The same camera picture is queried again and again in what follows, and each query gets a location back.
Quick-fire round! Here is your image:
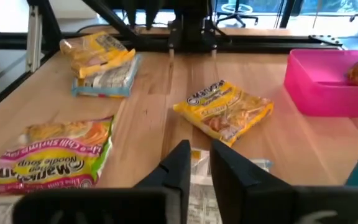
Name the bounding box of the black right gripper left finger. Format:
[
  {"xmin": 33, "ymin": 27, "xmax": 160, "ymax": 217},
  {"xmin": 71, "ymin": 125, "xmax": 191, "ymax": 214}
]
[{"xmin": 12, "ymin": 139, "xmax": 193, "ymax": 224}]

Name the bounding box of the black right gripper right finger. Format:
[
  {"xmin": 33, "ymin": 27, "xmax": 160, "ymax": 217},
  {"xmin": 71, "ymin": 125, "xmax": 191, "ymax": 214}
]
[{"xmin": 209, "ymin": 139, "xmax": 358, "ymax": 224}]

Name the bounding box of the yellow creamy chicken ramen pack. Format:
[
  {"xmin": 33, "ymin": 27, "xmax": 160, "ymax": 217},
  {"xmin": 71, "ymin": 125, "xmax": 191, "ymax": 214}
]
[
  {"xmin": 59, "ymin": 30, "xmax": 136, "ymax": 79},
  {"xmin": 172, "ymin": 79, "xmax": 275, "ymax": 147}
]

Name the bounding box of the pink-green lime chili ramen pack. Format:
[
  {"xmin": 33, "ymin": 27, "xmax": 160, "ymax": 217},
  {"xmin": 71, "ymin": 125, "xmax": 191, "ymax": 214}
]
[{"xmin": 0, "ymin": 115, "xmax": 115, "ymax": 200}]

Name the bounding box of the pink plastic bin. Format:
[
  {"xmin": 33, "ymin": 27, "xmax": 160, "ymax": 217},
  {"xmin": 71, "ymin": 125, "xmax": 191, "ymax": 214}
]
[{"xmin": 283, "ymin": 49, "xmax": 358, "ymax": 118}]

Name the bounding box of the office chair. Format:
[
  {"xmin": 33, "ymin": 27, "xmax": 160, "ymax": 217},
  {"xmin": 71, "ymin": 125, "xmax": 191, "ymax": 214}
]
[{"xmin": 214, "ymin": 0, "xmax": 259, "ymax": 28}]

